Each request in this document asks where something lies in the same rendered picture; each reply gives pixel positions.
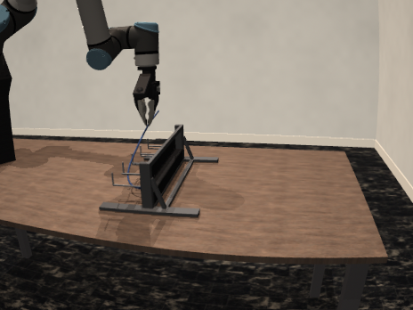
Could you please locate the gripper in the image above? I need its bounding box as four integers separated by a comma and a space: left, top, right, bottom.
134, 66, 160, 126

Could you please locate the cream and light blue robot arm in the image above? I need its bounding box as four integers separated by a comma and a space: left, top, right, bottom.
0, 0, 159, 98

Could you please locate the dark grey metal rack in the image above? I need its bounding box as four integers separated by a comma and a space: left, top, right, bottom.
99, 125, 219, 217

